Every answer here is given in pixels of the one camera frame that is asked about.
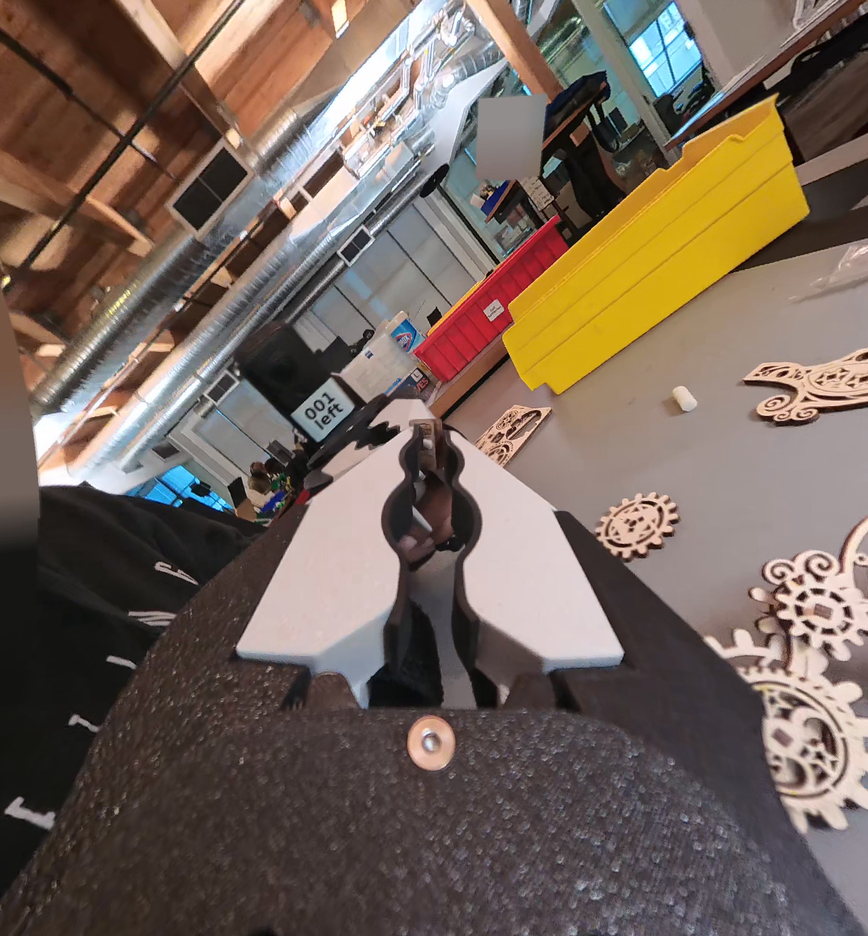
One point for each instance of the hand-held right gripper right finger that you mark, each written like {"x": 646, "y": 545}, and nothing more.
{"x": 536, "y": 585}

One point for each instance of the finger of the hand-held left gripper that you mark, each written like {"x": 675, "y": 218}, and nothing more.
{"x": 353, "y": 464}
{"x": 412, "y": 411}

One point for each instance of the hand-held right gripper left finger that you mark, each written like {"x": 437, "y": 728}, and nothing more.
{"x": 324, "y": 585}

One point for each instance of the wooden gear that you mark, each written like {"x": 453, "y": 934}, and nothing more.
{"x": 613, "y": 526}

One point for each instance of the wooden sheet with large cutouts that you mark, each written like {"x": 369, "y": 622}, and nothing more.
{"x": 511, "y": 435}

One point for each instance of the white wax stick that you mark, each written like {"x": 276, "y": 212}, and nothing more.
{"x": 685, "y": 398}

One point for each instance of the wooden gear assembly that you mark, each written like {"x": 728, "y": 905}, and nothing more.
{"x": 814, "y": 607}

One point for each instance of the small clear plastic bag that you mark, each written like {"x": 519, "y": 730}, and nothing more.
{"x": 858, "y": 267}

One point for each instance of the grey desk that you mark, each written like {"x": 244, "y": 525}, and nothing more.
{"x": 697, "y": 453}

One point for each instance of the person's left hand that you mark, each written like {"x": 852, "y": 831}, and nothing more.
{"x": 438, "y": 519}

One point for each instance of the blue glove box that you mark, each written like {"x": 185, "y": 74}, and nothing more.
{"x": 419, "y": 380}

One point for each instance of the white paper packet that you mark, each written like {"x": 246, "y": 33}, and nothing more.
{"x": 375, "y": 365}

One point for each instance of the wooden side table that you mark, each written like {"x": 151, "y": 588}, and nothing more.
{"x": 470, "y": 380}

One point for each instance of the white wipes canister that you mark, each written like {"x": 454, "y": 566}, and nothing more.
{"x": 405, "y": 333}

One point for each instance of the red plastic bin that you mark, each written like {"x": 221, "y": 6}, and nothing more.
{"x": 478, "y": 329}

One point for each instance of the yellow plastic bin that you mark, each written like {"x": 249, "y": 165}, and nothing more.
{"x": 456, "y": 303}
{"x": 661, "y": 278}

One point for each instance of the ornate wooden paddle piece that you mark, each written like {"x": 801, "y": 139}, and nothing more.
{"x": 829, "y": 384}

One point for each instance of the wooden background table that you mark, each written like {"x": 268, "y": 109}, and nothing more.
{"x": 770, "y": 58}

